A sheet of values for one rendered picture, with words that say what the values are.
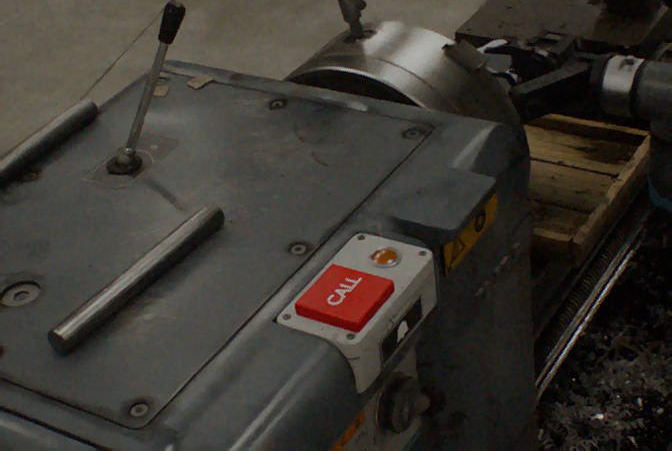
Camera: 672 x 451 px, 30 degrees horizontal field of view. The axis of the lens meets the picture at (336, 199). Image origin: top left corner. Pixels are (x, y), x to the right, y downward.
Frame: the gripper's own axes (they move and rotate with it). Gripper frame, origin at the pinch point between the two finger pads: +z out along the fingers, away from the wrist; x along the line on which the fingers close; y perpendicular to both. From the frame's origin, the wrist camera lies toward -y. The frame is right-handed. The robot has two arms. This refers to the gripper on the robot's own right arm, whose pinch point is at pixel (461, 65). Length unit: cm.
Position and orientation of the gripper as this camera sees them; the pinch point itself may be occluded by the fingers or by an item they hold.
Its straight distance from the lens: 172.0
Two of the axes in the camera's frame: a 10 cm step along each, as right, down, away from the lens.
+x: -1.1, -8.3, -5.5
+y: 5.2, -5.2, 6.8
